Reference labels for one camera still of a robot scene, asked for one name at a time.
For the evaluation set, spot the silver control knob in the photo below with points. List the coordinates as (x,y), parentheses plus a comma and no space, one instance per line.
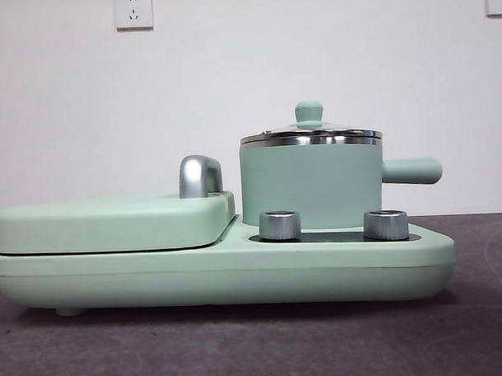
(279,226)
(386,225)

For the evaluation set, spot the glass lid with green knob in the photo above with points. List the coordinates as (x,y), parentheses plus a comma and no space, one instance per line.
(308,113)

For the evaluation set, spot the mint green breakfast maker base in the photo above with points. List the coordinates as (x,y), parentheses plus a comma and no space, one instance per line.
(196,276)

